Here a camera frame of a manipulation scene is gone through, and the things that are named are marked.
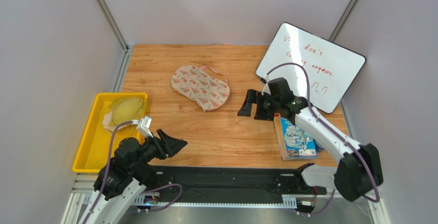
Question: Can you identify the beige bra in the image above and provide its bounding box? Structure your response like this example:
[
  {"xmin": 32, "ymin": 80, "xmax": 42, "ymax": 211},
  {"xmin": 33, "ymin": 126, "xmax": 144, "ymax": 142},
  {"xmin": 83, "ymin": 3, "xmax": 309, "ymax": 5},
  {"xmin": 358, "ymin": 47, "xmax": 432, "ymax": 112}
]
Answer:
[{"xmin": 101, "ymin": 110, "xmax": 124, "ymax": 132}]

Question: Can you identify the blue illustrated book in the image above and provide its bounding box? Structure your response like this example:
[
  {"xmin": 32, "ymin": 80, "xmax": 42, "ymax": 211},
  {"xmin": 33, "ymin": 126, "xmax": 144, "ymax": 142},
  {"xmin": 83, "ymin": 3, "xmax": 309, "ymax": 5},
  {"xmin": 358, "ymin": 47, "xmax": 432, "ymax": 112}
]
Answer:
[{"xmin": 273, "ymin": 115, "xmax": 318, "ymax": 161}]

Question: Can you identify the whiteboard with red writing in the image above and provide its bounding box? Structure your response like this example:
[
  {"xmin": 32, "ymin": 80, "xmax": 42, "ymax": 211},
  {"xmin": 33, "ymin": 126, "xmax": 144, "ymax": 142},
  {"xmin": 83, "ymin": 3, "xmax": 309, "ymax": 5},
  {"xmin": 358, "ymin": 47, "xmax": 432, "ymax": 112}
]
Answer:
[{"xmin": 255, "ymin": 23, "xmax": 366, "ymax": 114}]

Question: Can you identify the yellow bra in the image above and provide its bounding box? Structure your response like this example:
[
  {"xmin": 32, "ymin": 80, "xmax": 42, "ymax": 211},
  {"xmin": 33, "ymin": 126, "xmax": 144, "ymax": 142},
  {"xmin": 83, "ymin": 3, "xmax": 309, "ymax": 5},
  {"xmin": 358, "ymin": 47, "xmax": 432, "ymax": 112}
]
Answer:
[{"xmin": 109, "ymin": 97, "xmax": 145, "ymax": 121}]

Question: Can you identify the floral mesh laundry bag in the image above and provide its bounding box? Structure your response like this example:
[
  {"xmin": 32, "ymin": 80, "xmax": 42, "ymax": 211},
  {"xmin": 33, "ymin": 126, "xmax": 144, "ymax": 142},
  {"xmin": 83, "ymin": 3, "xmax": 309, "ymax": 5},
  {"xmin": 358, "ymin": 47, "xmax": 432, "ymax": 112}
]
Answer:
[{"xmin": 170, "ymin": 65, "xmax": 231, "ymax": 112}]

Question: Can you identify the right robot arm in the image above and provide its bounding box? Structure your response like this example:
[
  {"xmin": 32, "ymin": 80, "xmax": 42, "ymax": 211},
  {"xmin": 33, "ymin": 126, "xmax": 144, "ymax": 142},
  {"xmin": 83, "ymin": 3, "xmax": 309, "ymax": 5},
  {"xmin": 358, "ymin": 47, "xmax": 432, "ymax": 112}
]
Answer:
[{"xmin": 238, "ymin": 78, "xmax": 384, "ymax": 202}]

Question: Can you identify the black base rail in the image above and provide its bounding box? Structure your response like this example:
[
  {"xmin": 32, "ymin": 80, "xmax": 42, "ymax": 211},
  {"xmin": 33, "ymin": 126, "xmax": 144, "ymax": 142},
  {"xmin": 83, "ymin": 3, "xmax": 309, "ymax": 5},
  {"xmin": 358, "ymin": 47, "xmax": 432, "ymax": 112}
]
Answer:
[{"xmin": 154, "ymin": 166, "xmax": 327, "ymax": 204}]

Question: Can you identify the yellow plastic bin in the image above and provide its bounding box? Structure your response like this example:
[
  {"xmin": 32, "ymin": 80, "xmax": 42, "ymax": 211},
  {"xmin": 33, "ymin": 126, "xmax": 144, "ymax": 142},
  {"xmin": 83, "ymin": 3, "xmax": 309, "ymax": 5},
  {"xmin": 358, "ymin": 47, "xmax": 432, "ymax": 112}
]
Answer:
[{"xmin": 71, "ymin": 92, "xmax": 148, "ymax": 174}]

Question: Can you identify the purple cable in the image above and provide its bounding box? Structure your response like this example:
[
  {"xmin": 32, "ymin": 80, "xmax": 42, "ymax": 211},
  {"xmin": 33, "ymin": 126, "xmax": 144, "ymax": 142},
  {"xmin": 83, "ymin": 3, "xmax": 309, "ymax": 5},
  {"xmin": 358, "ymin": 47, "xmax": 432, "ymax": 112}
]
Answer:
[
  {"xmin": 263, "ymin": 62, "xmax": 381, "ymax": 217},
  {"xmin": 80, "ymin": 120, "xmax": 184, "ymax": 224}
]

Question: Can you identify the teal charger with cable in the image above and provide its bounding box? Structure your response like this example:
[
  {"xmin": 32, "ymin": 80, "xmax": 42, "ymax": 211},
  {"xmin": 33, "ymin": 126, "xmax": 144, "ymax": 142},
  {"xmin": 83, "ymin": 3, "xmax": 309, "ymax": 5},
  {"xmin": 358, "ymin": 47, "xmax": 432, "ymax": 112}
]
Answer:
[{"xmin": 284, "ymin": 126, "xmax": 313, "ymax": 149}]

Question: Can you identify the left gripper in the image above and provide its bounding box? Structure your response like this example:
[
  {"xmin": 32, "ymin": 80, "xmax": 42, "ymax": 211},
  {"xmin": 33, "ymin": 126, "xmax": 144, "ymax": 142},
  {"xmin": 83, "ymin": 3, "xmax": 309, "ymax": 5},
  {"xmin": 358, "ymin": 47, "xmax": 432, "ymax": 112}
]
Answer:
[{"xmin": 129, "ymin": 127, "xmax": 188, "ymax": 172}]

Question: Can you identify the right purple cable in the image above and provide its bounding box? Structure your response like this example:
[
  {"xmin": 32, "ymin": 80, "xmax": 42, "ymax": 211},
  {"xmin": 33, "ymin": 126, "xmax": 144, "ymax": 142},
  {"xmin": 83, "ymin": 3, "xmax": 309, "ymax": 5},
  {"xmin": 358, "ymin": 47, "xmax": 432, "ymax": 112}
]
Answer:
[{"xmin": 263, "ymin": 62, "xmax": 381, "ymax": 217}]

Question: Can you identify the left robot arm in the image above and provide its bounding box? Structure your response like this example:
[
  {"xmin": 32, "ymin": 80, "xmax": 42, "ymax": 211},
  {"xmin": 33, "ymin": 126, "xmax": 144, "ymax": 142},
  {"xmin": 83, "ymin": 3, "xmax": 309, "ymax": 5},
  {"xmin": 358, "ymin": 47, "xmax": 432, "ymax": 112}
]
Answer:
[{"xmin": 79, "ymin": 129, "xmax": 188, "ymax": 223}]

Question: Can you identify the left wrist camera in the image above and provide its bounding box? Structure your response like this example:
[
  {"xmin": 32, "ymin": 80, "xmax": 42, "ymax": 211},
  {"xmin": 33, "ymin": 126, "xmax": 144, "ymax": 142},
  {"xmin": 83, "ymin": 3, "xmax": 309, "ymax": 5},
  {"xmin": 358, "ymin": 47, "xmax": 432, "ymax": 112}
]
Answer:
[{"xmin": 136, "ymin": 116, "xmax": 154, "ymax": 138}]

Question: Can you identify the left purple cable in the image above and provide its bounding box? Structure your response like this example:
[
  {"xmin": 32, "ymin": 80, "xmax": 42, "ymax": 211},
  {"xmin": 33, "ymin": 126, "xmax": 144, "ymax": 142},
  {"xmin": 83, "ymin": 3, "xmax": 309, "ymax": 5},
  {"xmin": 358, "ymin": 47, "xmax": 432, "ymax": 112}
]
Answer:
[{"xmin": 80, "ymin": 120, "xmax": 184, "ymax": 224}]

